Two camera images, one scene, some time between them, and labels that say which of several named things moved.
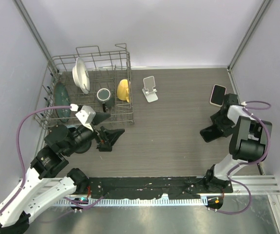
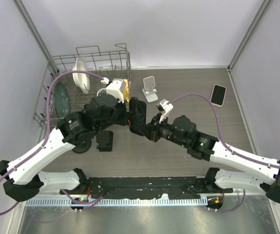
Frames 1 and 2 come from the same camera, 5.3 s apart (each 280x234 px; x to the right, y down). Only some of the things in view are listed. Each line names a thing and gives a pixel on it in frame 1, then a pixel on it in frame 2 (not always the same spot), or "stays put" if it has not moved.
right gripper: [215, 119] → [151, 131]
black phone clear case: [83, 148] stays put
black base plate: [153, 187] stays put
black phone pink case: [217, 93] stays put
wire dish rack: [89, 85] stays put
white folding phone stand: [149, 83] stays put
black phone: [211, 133] → [140, 118]
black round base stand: [84, 148] stays put
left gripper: [111, 135] → [122, 122]
